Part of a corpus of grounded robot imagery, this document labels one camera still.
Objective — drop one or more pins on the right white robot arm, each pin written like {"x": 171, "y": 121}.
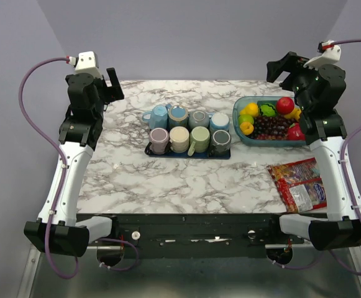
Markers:
{"x": 317, "y": 90}

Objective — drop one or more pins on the red snack bag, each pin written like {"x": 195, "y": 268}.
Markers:
{"x": 299, "y": 185}

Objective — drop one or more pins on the red toy apple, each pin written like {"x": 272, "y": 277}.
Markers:
{"x": 285, "y": 105}

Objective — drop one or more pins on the blue white mug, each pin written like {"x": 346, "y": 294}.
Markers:
{"x": 219, "y": 121}

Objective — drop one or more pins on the yellow toy pepper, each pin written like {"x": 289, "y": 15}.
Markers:
{"x": 247, "y": 128}

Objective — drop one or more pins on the yellow toy lemon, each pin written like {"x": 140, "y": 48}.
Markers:
{"x": 250, "y": 109}

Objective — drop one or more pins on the dark grey mug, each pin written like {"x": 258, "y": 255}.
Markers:
{"x": 220, "y": 143}

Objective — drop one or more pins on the teal plastic fruit basket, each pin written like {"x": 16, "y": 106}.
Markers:
{"x": 244, "y": 101}

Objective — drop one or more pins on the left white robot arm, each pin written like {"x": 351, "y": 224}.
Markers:
{"x": 56, "y": 229}

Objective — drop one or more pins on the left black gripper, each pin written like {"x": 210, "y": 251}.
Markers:
{"x": 114, "y": 92}

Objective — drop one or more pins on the cream textured mug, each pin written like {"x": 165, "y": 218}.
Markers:
{"x": 180, "y": 139}

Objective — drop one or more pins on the light green mug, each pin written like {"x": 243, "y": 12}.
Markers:
{"x": 199, "y": 140}

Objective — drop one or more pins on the yellow toy banana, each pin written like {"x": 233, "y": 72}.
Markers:
{"x": 294, "y": 114}

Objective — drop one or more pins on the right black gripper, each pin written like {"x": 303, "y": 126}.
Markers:
{"x": 291, "y": 62}

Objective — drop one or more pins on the grey-blue round mug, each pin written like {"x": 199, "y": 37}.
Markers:
{"x": 198, "y": 118}

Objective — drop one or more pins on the purple toy grapes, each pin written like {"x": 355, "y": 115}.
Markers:
{"x": 271, "y": 128}

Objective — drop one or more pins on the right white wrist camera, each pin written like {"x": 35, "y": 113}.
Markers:
{"x": 329, "y": 53}

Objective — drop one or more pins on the lilac mug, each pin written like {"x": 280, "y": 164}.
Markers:
{"x": 158, "y": 142}

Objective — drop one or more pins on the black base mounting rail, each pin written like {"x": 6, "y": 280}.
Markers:
{"x": 192, "y": 236}

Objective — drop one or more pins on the light blue faceted mug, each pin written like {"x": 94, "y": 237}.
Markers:
{"x": 156, "y": 118}

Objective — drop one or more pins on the red toy dragon fruit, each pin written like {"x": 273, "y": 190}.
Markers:
{"x": 294, "y": 133}

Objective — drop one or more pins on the green toy lime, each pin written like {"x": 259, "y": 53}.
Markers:
{"x": 245, "y": 118}

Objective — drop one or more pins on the blue mug tan rim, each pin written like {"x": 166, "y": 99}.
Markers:
{"x": 177, "y": 116}

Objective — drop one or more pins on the green toy watermelon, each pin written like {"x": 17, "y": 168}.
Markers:
{"x": 267, "y": 110}

